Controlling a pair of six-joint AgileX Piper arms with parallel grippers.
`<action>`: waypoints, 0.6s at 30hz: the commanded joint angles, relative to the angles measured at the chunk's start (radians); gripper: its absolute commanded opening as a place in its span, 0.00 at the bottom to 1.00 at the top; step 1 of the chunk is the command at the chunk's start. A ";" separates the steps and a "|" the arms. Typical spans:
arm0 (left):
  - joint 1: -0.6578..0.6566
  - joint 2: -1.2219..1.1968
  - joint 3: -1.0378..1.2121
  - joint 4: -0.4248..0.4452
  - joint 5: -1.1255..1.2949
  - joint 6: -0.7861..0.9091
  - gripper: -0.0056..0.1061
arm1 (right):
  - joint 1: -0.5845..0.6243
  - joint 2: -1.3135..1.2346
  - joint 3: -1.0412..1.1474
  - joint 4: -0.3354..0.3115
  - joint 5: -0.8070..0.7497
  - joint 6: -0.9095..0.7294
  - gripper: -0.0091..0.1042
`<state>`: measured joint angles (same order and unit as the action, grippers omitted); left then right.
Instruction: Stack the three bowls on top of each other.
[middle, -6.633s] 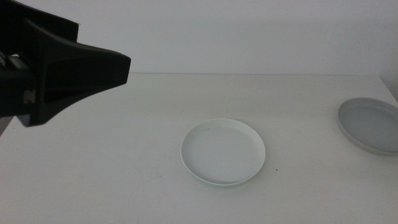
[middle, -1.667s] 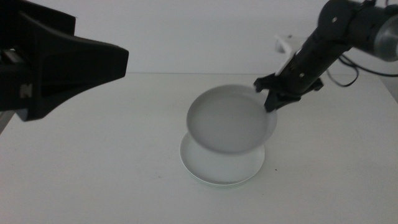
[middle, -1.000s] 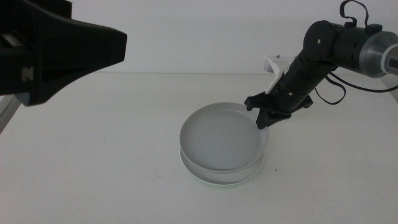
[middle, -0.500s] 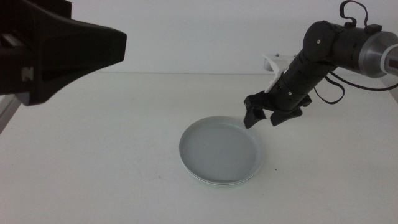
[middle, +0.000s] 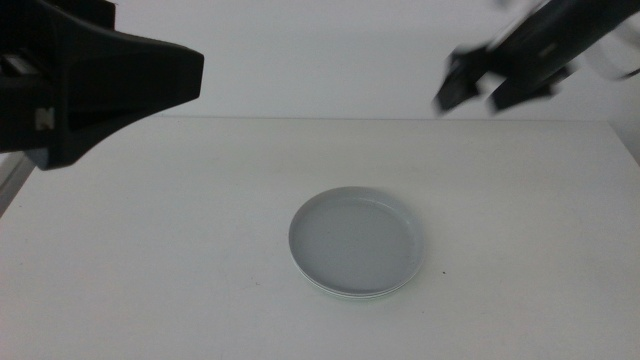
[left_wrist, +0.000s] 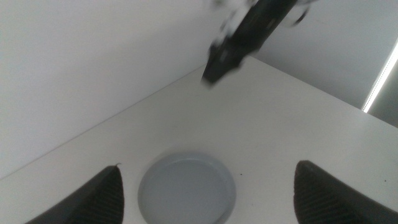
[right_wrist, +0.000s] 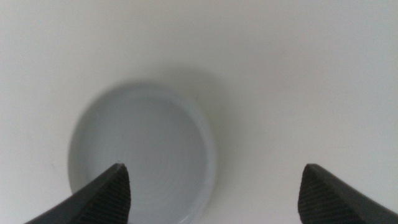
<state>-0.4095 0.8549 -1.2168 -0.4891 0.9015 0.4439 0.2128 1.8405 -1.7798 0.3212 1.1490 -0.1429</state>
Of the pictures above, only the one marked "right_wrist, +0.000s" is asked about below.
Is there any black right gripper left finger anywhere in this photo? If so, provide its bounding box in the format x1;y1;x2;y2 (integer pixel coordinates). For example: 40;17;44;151
24;163;132;224

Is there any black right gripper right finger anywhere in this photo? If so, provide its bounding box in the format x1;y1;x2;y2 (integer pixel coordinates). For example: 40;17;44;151
297;163;398;224

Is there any grey shallow bowl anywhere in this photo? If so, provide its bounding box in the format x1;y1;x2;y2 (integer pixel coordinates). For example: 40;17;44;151
67;83;216;224

